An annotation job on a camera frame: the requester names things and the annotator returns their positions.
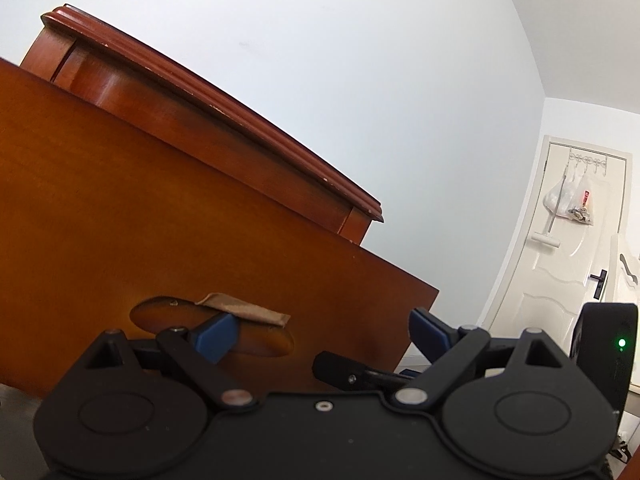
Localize over-door hook rack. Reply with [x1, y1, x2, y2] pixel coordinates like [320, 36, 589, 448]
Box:
[567, 148, 608, 176]

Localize white door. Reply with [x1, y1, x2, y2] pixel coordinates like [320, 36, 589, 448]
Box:
[482, 136, 632, 350]

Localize black door handle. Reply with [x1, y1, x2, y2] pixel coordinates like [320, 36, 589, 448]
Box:
[588, 269, 608, 300]

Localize white plastic bag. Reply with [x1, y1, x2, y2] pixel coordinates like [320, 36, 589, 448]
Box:
[544, 176, 576, 219]

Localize brown wooden nightstand cabinet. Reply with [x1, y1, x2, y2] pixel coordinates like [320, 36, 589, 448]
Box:
[21, 4, 383, 243]

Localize brown wooden drawer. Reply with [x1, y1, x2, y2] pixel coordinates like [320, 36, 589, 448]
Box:
[1, 62, 437, 396]

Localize brown tape piece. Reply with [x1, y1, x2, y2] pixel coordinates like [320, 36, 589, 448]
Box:
[196, 292, 291, 327]

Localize clear plastic bag with items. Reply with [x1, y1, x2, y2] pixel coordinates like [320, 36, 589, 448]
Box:
[567, 172, 593, 226]

